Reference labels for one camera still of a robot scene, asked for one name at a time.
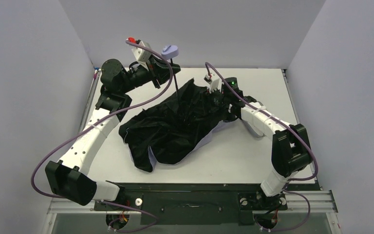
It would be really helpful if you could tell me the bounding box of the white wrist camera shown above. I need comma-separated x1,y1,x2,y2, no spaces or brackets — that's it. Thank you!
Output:
127,37,152,70
204,73,221,93

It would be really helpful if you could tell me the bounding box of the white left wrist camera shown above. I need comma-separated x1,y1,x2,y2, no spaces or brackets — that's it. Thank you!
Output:
127,37,152,70

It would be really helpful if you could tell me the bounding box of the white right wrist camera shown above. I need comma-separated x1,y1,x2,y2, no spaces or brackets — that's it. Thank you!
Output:
204,73,221,93

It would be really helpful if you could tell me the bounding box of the aluminium front frame rail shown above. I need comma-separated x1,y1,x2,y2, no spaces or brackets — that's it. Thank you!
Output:
48,191,338,214

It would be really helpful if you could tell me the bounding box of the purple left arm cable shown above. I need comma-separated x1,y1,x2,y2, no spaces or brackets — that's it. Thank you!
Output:
30,39,174,234

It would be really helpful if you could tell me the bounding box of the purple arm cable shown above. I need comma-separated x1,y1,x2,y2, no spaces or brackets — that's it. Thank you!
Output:
30,39,174,234
205,62,319,233

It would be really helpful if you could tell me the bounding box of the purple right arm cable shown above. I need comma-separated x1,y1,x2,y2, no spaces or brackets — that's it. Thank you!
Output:
205,62,319,233

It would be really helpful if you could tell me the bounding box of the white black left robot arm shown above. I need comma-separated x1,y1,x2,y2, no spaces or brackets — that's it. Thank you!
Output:
45,56,181,206

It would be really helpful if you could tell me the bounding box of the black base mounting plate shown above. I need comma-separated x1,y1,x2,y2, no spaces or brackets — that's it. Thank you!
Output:
90,183,290,229

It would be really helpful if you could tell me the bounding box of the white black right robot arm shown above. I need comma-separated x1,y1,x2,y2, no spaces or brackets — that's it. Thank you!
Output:
204,75,317,210

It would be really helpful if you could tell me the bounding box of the lavender folding umbrella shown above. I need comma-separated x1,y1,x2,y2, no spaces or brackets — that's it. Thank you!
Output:
118,44,239,173

